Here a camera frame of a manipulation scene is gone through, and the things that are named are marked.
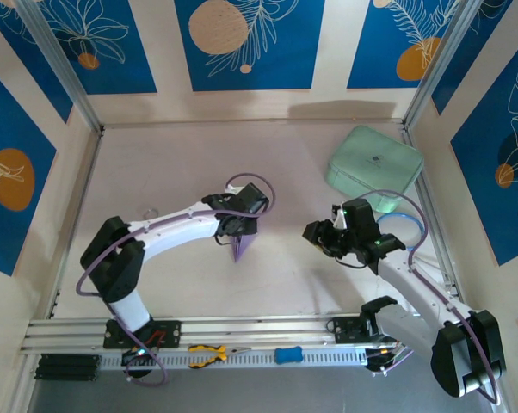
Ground control board with wires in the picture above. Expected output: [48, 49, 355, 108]
[120, 343, 157, 367]
[364, 343, 411, 374]

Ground grey slotted cable duct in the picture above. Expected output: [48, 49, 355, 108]
[98, 346, 372, 372]

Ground aluminium frame post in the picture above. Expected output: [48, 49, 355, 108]
[401, 0, 487, 130]
[15, 0, 106, 133]

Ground blue bone-shaped foam block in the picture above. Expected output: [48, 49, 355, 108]
[274, 346, 304, 365]

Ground aluminium side rail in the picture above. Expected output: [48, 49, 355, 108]
[47, 126, 105, 319]
[400, 122, 465, 310]

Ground lilac paper sheet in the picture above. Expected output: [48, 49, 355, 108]
[231, 223, 259, 263]

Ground aluminium mounting rail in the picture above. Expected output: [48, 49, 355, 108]
[20, 308, 495, 357]

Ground black ribbed box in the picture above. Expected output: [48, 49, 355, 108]
[34, 353, 102, 382]

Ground yellow black handled pliers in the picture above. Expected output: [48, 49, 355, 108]
[188, 343, 252, 369]

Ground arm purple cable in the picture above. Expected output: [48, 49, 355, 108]
[361, 189, 501, 405]
[77, 172, 278, 386]

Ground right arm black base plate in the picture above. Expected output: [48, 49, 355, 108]
[327, 316, 372, 346]

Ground blue floral wall poster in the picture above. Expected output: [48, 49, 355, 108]
[0, 7, 75, 125]
[174, 0, 327, 92]
[34, 0, 159, 96]
[0, 62, 58, 277]
[347, 0, 462, 90]
[450, 25, 518, 267]
[430, 0, 515, 115]

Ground blue tube stethoscope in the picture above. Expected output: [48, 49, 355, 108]
[377, 213, 426, 253]

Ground mint green zip case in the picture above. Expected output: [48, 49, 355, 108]
[325, 125, 424, 214]

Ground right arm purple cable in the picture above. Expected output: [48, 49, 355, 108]
[361, 189, 501, 405]

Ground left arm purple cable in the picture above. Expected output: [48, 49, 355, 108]
[77, 172, 278, 386]

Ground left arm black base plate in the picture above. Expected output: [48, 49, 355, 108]
[102, 318, 183, 349]

